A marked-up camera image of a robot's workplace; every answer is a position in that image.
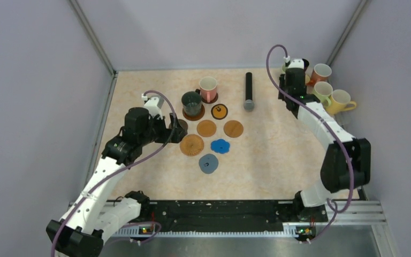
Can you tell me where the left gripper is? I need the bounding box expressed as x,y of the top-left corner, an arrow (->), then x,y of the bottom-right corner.
139,112 -> 187,146

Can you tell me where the dark brown wooden coaster bottom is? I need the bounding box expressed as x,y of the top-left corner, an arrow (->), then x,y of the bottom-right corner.
178,119 -> 188,131

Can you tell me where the woven rattan coaster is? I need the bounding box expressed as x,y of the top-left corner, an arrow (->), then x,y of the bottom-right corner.
179,134 -> 204,157

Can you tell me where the brown ringed wooden coaster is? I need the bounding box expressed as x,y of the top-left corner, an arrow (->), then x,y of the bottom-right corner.
182,105 -> 205,121

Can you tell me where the light wooden coaster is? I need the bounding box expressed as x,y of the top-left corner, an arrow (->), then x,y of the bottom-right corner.
223,120 -> 244,138
196,120 -> 217,137

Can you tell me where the dark green mug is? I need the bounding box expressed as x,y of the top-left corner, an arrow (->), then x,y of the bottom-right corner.
181,91 -> 202,117

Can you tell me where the grey blue coaster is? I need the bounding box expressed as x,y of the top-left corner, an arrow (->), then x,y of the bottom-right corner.
199,154 -> 219,175

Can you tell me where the blue flower coaster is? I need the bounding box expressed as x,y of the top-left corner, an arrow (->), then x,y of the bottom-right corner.
210,139 -> 230,154

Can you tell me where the orange face coaster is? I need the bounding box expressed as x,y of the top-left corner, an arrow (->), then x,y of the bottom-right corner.
211,104 -> 229,120

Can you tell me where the pale green cup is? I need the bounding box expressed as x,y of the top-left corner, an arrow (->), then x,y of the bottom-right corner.
311,81 -> 333,107

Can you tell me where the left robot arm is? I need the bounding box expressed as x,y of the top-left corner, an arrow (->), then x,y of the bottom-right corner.
46,107 -> 186,256

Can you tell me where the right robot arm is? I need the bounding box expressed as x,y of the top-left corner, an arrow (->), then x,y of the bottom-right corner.
278,68 -> 371,221

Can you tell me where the black cup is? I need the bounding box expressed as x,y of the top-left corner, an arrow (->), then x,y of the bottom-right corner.
302,58 -> 310,71

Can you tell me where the black microphone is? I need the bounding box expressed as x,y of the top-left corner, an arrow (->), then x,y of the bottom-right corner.
243,72 -> 255,112

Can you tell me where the yellow mug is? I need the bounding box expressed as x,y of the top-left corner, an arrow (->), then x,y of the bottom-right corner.
325,89 -> 357,115

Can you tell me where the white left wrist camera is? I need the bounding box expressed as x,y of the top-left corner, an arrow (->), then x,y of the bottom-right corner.
141,94 -> 164,119

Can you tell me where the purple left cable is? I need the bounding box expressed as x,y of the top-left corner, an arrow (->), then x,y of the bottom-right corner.
50,90 -> 178,257

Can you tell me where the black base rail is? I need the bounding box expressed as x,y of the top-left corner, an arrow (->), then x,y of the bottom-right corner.
132,200 -> 328,232

